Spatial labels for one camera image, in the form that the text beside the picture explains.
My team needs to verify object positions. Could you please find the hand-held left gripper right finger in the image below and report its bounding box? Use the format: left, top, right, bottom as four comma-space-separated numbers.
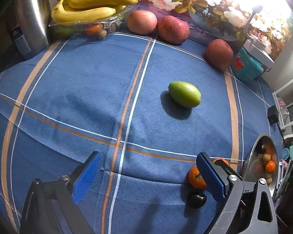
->
196, 152, 279, 234

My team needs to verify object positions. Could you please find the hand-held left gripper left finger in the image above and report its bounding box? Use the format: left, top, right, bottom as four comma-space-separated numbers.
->
20, 151, 102, 234

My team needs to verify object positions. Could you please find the stainless steel bowl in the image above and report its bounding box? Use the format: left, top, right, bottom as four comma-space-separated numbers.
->
241, 133, 284, 199

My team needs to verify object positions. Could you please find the green mango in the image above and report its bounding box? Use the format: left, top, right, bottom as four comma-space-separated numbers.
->
168, 81, 202, 108

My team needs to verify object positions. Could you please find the black power adapter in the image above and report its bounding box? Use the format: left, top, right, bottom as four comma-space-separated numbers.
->
267, 105, 279, 125

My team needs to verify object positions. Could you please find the blue plaid tablecloth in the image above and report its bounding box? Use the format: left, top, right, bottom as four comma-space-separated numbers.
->
0, 30, 284, 234

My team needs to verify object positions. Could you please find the pink white bag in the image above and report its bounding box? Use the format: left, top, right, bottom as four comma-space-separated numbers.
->
276, 97, 290, 121

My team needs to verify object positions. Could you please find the teal box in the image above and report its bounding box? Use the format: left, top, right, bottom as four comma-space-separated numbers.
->
231, 46, 264, 83

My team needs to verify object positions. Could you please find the red apple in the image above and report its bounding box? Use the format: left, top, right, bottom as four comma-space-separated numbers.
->
205, 38, 234, 71
157, 15, 190, 45
126, 10, 158, 35

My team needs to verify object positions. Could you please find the white desk lamp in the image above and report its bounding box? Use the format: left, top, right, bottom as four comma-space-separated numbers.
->
243, 5, 275, 70

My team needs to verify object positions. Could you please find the small green fruit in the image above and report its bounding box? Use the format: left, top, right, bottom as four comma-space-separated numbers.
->
54, 26, 74, 37

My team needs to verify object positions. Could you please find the small orange tangerine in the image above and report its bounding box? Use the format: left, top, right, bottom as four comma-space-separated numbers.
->
85, 24, 102, 36

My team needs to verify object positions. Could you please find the clear plastic tray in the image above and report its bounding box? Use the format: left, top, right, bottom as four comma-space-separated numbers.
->
48, 6, 132, 39

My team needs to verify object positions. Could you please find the bunch of yellow bananas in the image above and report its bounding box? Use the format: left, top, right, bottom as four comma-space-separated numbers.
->
51, 0, 116, 23

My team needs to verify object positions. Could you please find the stainless steel kettle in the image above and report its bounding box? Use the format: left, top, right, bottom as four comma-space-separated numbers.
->
0, 0, 64, 60

